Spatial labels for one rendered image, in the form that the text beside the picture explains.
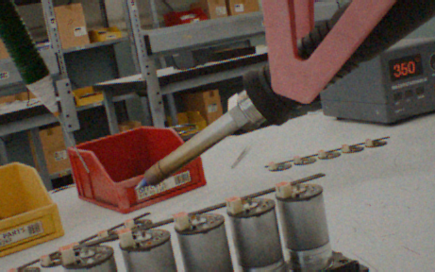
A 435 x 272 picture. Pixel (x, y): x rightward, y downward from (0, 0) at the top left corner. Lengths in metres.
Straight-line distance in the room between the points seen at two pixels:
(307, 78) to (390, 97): 0.52
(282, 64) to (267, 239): 0.11
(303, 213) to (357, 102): 0.48
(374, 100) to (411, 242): 0.37
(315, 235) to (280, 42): 0.13
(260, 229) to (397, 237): 0.13
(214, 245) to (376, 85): 0.48
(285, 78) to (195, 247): 0.10
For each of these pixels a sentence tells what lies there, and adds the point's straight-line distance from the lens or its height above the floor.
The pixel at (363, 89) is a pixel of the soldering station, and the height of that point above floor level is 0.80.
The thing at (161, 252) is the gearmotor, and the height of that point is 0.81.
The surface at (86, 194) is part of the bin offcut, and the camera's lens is 0.64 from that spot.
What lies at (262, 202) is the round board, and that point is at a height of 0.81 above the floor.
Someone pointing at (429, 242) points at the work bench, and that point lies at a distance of 0.38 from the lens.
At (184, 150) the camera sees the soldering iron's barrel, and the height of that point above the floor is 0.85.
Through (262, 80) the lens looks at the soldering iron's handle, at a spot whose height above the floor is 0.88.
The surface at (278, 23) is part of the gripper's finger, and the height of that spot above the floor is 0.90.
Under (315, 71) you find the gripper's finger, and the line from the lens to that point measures 0.20.
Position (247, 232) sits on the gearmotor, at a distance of 0.28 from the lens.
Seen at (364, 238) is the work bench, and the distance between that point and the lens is 0.40.
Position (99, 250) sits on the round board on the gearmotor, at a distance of 0.28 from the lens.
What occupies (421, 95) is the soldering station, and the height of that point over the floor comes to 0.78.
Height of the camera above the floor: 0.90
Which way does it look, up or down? 10 degrees down
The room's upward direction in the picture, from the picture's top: 11 degrees counter-clockwise
